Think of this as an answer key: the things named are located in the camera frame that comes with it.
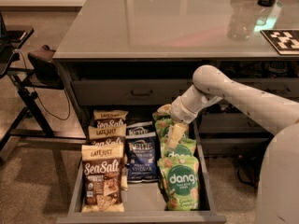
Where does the front brown Sea Salt bag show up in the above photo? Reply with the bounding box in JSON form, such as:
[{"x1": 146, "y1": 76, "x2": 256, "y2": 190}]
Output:
[{"x1": 81, "y1": 144, "x2": 124, "y2": 213}]

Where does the green dang bag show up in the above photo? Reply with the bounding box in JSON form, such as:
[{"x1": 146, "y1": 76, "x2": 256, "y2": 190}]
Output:
[
  {"x1": 158, "y1": 156, "x2": 200, "y2": 211},
  {"x1": 160, "y1": 137, "x2": 196, "y2": 158},
  {"x1": 155, "y1": 118, "x2": 189, "y2": 139},
  {"x1": 152, "y1": 111, "x2": 171, "y2": 121}
]

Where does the blue kettle chip bag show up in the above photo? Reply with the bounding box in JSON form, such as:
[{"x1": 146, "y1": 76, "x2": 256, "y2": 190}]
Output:
[
  {"x1": 125, "y1": 136, "x2": 160, "y2": 184},
  {"x1": 126, "y1": 121, "x2": 155, "y2": 136}
]

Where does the grey top right drawer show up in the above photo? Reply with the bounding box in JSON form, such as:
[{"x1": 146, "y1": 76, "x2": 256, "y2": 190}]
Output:
[{"x1": 235, "y1": 77, "x2": 299, "y2": 100}]

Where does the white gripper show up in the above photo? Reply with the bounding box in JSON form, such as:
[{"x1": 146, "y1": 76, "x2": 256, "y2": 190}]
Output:
[{"x1": 157, "y1": 96, "x2": 195, "y2": 149}]

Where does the grey counter cabinet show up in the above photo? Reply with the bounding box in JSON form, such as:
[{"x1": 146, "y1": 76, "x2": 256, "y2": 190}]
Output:
[{"x1": 51, "y1": 0, "x2": 299, "y2": 157}]

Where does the middle brown Sea Salt bag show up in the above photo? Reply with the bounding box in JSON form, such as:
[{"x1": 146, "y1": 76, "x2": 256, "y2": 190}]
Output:
[{"x1": 88, "y1": 124, "x2": 126, "y2": 147}]

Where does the black cable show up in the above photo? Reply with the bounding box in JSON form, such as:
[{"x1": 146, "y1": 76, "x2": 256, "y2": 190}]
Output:
[{"x1": 12, "y1": 49, "x2": 72, "y2": 121}]

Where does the front green Dang bag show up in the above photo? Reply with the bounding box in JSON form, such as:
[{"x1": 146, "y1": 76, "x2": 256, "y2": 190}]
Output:
[{"x1": 158, "y1": 156, "x2": 200, "y2": 211}]

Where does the rear brown Sea Salt bag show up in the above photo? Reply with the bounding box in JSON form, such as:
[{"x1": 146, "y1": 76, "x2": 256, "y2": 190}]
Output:
[{"x1": 93, "y1": 110, "x2": 128, "y2": 128}]

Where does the open grey middle drawer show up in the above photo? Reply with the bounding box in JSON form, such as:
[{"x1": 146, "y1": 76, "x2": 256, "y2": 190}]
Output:
[{"x1": 57, "y1": 120, "x2": 226, "y2": 224}]

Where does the black bag on floor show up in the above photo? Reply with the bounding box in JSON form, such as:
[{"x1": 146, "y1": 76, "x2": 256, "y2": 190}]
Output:
[{"x1": 236, "y1": 153, "x2": 263, "y2": 189}]

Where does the grey top left drawer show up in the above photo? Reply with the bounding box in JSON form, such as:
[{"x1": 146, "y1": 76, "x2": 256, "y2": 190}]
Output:
[{"x1": 72, "y1": 79, "x2": 192, "y2": 105}]

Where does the rear green Dang bag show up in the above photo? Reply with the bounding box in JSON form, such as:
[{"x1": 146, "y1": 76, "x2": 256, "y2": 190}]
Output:
[{"x1": 152, "y1": 111, "x2": 171, "y2": 121}]

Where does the brown sea salt bag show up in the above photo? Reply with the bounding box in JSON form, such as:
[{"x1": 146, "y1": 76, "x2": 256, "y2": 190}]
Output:
[
  {"x1": 93, "y1": 110, "x2": 128, "y2": 128},
  {"x1": 88, "y1": 124, "x2": 126, "y2": 147},
  {"x1": 81, "y1": 144, "x2": 124, "y2": 213}
]

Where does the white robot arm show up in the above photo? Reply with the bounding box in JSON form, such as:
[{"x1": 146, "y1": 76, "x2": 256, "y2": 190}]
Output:
[{"x1": 160, "y1": 65, "x2": 299, "y2": 224}]

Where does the black white fiducial marker tag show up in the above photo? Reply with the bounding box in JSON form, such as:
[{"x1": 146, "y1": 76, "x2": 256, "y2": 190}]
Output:
[{"x1": 260, "y1": 29, "x2": 299, "y2": 55}]

